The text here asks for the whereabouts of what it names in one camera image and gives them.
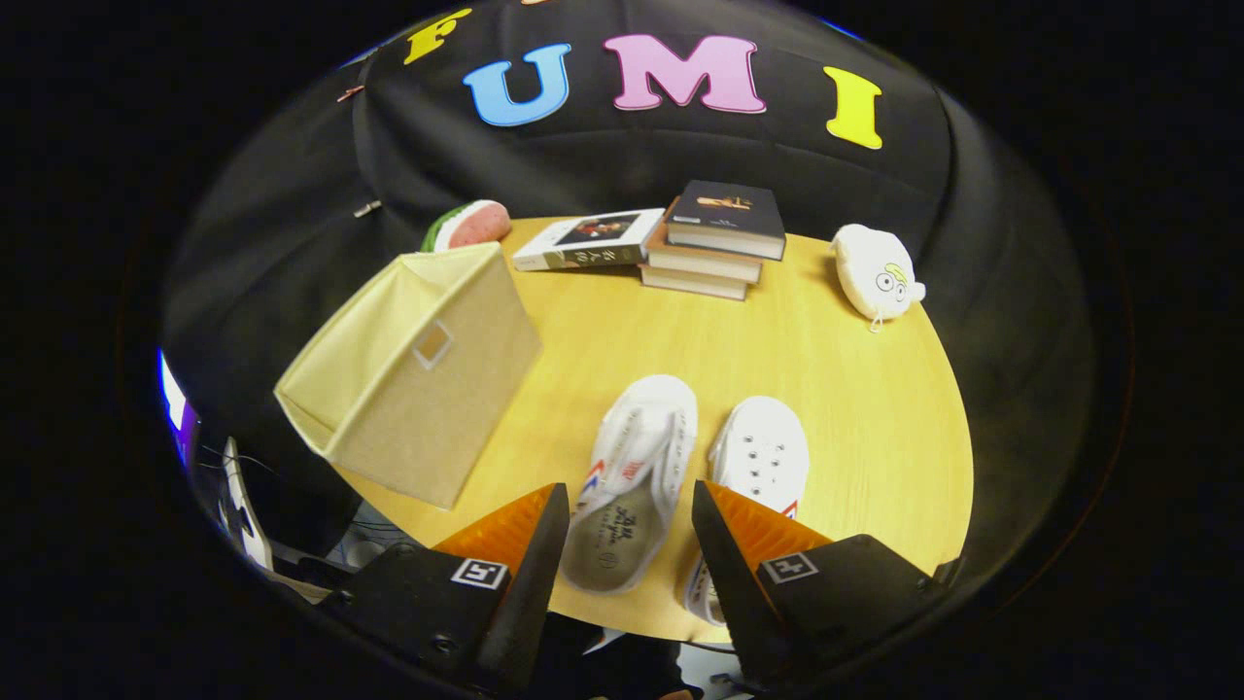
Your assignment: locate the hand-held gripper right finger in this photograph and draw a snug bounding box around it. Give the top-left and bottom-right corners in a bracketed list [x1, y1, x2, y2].
[691, 479, 958, 686]

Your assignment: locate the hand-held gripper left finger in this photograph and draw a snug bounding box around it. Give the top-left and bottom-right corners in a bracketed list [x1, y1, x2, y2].
[321, 482, 571, 696]

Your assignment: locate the white canvas shoe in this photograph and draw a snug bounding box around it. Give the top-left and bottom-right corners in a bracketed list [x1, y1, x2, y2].
[562, 374, 699, 595]
[680, 395, 811, 626]

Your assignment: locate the beige fabric storage box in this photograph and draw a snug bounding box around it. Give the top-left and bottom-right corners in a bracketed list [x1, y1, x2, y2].
[274, 241, 543, 510]

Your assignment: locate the thin brown book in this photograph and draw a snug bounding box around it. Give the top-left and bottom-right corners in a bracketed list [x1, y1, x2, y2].
[639, 262, 749, 301]

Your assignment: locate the white book with portrait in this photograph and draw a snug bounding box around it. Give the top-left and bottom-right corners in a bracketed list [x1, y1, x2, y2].
[512, 207, 667, 272]

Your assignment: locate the brown cover book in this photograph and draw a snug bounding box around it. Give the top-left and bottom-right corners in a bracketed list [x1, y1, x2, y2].
[643, 219, 764, 285]

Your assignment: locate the white plush pouch with face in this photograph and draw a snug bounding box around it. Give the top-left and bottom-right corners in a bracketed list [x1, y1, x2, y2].
[832, 224, 926, 327]

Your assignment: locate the watermelon slice plush toy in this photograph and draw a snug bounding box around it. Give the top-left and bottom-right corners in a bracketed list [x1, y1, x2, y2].
[421, 199, 513, 254]

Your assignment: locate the black cover book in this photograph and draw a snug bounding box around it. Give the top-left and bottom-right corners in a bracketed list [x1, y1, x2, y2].
[666, 180, 787, 262]

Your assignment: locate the lit screen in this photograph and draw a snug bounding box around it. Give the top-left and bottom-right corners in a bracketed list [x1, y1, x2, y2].
[158, 350, 200, 466]

